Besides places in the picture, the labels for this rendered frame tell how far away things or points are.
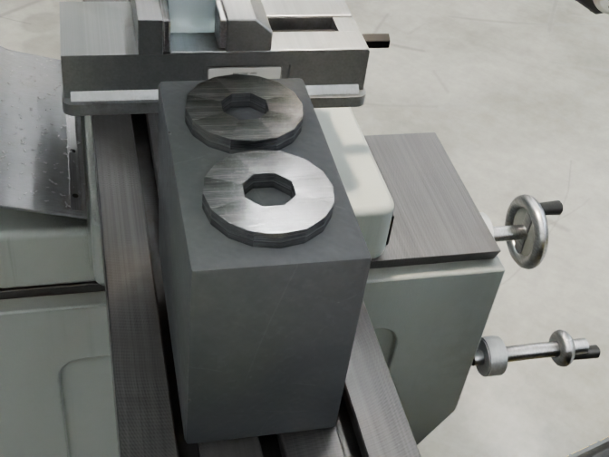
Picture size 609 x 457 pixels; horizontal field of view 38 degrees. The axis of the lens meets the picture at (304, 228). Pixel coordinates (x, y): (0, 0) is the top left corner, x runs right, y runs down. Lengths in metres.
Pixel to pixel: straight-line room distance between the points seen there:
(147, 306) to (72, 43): 0.35
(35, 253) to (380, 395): 0.47
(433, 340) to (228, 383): 0.68
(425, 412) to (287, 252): 0.88
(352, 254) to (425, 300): 0.64
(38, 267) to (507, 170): 1.83
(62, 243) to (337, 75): 0.37
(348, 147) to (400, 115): 1.61
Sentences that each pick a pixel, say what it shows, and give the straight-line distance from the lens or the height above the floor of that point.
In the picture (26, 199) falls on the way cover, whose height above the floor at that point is 0.88.
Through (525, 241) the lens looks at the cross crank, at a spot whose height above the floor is 0.63.
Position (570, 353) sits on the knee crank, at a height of 0.54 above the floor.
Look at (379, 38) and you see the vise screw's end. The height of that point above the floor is 0.99.
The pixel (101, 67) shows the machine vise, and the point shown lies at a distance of 1.00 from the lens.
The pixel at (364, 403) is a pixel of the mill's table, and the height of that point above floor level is 0.94.
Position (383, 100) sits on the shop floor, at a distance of 2.85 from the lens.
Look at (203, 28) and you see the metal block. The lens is 1.02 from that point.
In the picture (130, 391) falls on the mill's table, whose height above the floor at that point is 0.94.
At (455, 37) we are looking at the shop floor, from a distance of 3.28.
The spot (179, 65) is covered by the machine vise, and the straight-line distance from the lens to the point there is 1.01.
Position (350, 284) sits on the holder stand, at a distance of 0.59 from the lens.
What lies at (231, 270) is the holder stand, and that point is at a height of 1.12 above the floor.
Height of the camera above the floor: 1.52
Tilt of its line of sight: 41 degrees down
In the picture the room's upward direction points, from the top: 8 degrees clockwise
